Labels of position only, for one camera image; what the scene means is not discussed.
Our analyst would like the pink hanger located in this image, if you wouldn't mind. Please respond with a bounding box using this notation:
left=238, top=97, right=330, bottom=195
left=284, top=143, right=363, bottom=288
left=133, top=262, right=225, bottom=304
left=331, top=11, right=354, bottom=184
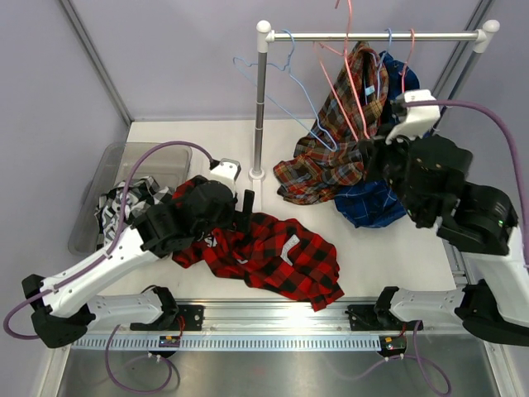
left=400, top=28, right=416, bottom=94
left=312, top=0, right=369, bottom=141

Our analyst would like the aluminium rail base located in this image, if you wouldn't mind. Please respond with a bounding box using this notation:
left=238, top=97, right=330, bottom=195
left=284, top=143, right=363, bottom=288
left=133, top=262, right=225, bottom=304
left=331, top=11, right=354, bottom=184
left=82, top=299, right=476, bottom=332

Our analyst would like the blue hanger right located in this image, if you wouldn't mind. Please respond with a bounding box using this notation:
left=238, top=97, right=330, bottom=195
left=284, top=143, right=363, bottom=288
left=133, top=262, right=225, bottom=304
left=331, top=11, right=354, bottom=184
left=376, top=27, right=393, bottom=99

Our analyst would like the white slotted cable duct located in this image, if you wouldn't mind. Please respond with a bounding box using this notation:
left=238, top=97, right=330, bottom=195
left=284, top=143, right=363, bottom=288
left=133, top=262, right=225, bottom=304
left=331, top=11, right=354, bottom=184
left=72, top=334, right=384, bottom=352

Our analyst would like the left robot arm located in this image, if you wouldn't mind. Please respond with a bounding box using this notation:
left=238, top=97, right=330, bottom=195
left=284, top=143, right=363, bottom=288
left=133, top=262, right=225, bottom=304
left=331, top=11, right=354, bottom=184
left=22, top=180, right=255, bottom=348

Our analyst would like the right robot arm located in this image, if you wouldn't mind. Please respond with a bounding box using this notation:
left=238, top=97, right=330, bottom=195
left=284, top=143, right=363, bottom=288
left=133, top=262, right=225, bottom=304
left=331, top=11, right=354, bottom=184
left=359, top=136, right=528, bottom=347

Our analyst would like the brown plaid shirt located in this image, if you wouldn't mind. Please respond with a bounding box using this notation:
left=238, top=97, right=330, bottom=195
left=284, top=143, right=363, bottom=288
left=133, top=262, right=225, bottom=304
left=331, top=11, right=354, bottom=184
left=273, top=41, right=388, bottom=205

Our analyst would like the blue shirt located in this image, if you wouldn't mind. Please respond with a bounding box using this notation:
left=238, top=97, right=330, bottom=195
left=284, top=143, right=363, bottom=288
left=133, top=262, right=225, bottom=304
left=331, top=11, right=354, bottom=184
left=334, top=53, right=420, bottom=228

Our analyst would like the light blue wire hanger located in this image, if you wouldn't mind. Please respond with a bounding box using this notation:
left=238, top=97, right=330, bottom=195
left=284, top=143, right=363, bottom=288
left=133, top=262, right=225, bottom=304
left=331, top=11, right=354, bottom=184
left=232, top=28, right=339, bottom=152

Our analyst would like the purple cable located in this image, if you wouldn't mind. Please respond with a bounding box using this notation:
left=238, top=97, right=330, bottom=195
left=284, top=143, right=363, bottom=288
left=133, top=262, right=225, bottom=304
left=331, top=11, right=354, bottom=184
left=2, top=141, right=216, bottom=341
left=407, top=98, right=529, bottom=270

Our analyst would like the clear plastic bin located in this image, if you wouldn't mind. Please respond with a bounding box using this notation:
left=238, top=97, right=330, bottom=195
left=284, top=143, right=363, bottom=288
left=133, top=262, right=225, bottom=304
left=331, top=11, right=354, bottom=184
left=68, top=142, right=192, bottom=256

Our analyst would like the clothes rack metal white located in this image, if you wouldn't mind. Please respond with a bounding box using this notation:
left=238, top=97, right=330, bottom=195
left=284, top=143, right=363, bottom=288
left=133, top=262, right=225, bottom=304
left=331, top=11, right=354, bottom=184
left=249, top=19, right=500, bottom=194

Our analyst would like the black white plaid shirt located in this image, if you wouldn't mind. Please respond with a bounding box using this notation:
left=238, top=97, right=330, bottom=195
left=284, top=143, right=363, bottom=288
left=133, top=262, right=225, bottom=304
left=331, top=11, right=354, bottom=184
left=93, top=175, right=177, bottom=251

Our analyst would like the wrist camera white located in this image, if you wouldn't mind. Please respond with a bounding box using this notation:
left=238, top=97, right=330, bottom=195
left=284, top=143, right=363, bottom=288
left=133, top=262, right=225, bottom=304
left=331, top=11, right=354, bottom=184
left=385, top=89, right=441, bottom=145
left=207, top=158, right=241, bottom=194

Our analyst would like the red black plaid shirt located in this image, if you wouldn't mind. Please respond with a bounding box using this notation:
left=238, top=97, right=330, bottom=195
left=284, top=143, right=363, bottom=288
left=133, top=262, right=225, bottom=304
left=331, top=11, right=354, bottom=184
left=169, top=175, right=346, bottom=313

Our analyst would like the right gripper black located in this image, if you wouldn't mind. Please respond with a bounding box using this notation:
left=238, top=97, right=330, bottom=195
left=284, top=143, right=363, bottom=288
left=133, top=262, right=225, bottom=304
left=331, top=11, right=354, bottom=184
left=360, top=122, right=431, bottom=223

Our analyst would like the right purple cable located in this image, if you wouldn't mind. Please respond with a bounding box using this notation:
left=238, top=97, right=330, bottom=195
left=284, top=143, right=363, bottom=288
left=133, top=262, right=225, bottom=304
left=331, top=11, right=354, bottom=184
left=407, top=98, right=529, bottom=270

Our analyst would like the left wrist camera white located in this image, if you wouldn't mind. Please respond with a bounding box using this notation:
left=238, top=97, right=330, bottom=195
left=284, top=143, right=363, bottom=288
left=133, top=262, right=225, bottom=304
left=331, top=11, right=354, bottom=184
left=207, top=158, right=241, bottom=194

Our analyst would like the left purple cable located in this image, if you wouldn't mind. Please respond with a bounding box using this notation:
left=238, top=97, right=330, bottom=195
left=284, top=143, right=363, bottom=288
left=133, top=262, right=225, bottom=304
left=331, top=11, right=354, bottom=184
left=2, top=141, right=216, bottom=341

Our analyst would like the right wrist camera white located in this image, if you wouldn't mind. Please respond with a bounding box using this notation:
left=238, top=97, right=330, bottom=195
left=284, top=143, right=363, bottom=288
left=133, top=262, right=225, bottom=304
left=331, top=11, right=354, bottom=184
left=385, top=89, right=441, bottom=145

